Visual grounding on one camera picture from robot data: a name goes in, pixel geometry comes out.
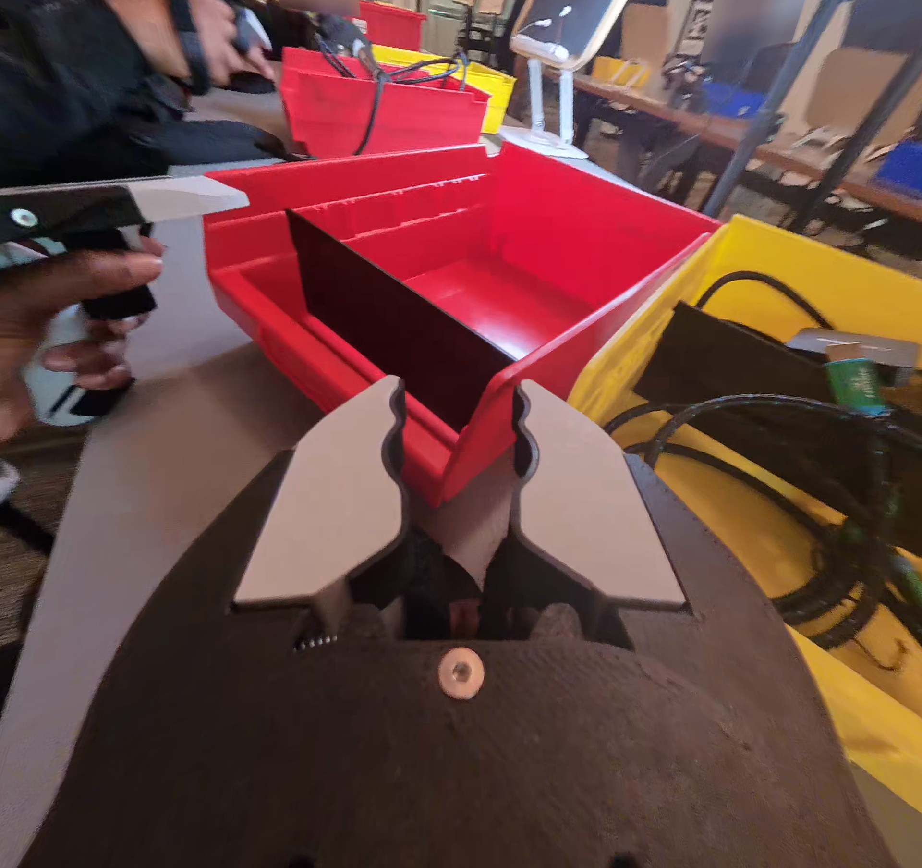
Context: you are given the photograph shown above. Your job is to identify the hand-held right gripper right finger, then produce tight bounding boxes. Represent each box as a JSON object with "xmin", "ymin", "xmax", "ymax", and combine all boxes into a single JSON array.
[{"xmin": 510, "ymin": 380, "xmax": 687, "ymax": 610}]

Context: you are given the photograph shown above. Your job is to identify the black braided hdmi cable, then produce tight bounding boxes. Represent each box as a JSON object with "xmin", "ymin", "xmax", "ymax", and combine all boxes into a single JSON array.
[{"xmin": 604, "ymin": 360, "xmax": 922, "ymax": 671}]

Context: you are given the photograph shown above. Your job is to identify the white panel stand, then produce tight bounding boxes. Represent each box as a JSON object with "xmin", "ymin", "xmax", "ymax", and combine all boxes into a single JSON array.
[{"xmin": 508, "ymin": 36, "xmax": 589, "ymax": 160}]

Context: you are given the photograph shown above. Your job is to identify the tan wooden chair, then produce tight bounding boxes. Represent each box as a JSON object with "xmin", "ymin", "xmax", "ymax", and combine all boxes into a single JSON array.
[{"xmin": 803, "ymin": 47, "xmax": 912, "ymax": 156}]

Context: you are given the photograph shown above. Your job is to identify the blue plastic bin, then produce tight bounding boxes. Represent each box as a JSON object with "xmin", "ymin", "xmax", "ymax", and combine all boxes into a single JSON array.
[
  {"xmin": 702, "ymin": 83, "xmax": 768, "ymax": 120},
  {"xmin": 872, "ymin": 140, "xmax": 922, "ymax": 188}
]

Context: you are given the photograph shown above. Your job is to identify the person's left hand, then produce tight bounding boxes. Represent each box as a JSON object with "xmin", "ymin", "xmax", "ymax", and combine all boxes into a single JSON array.
[{"xmin": 0, "ymin": 237, "xmax": 167, "ymax": 440}]

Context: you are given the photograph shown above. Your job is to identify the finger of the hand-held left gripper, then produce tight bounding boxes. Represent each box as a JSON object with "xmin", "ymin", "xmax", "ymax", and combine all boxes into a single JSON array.
[{"xmin": 130, "ymin": 176, "xmax": 249, "ymax": 225}]

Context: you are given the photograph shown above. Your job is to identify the small yellow plastic bin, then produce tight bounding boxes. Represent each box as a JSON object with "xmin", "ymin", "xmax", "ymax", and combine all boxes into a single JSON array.
[{"xmin": 591, "ymin": 55, "xmax": 649, "ymax": 87}]

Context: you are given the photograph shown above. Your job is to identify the long wooden table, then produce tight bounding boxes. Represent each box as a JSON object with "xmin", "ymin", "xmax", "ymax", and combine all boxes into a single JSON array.
[{"xmin": 569, "ymin": 75, "xmax": 922, "ymax": 202}]

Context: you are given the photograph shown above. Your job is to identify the grey usb hub with cable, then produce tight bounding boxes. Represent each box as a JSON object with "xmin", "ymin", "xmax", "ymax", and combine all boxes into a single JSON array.
[{"xmin": 695, "ymin": 270, "xmax": 922, "ymax": 388}]

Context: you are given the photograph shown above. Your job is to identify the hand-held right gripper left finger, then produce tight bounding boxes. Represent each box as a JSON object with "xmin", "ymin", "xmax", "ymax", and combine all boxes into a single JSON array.
[{"xmin": 234, "ymin": 376, "xmax": 409, "ymax": 606}]

